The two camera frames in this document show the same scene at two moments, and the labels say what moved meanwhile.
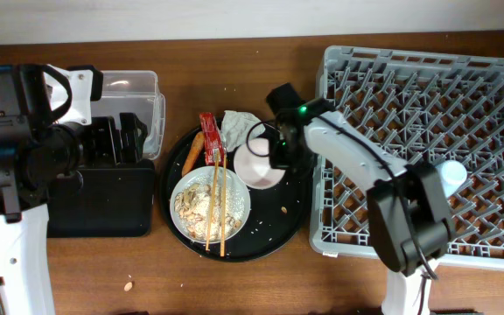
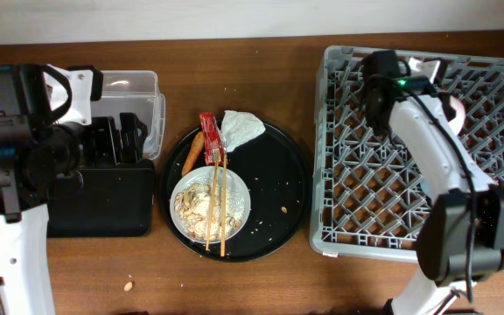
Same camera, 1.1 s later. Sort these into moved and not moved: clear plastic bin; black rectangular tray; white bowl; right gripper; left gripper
Moved: right gripper; white bowl
Not moved: black rectangular tray; left gripper; clear plastic bin
